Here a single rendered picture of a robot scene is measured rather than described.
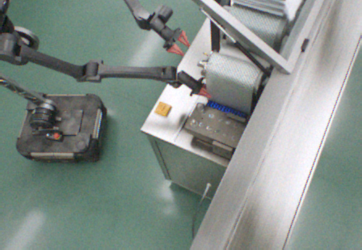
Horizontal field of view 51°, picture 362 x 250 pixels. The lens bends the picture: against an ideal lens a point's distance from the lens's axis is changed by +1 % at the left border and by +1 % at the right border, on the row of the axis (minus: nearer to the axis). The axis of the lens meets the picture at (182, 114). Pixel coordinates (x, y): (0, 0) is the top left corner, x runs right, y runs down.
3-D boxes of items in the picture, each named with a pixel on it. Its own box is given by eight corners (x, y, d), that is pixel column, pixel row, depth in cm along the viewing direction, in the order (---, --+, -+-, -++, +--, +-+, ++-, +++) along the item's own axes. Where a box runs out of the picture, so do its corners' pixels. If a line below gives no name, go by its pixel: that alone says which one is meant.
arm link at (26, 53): (85, 87, 193) (86, 69, 196) (98, 80, 183) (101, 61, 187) (-7, 57, 164) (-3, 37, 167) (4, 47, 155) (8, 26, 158)
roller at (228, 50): (225, 53, 196) (225, 39, 186) (272, 69, 189) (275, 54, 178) (216, 71, 192) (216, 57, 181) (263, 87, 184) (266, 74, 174)
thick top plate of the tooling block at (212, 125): (198, 107, 199) (197, 101, 194) (270, 135, 188) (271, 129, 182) (185, 132, 193) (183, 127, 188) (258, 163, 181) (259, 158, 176)
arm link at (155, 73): (85, 78, 181) (87, 58, 184) (88, 82, 186) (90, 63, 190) (174, 82, 181) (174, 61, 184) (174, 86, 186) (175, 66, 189)
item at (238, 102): (208, 99, 196) (206, 80, 180) (250, 115, 189) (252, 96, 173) (207, 100, 196) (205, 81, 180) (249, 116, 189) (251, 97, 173)
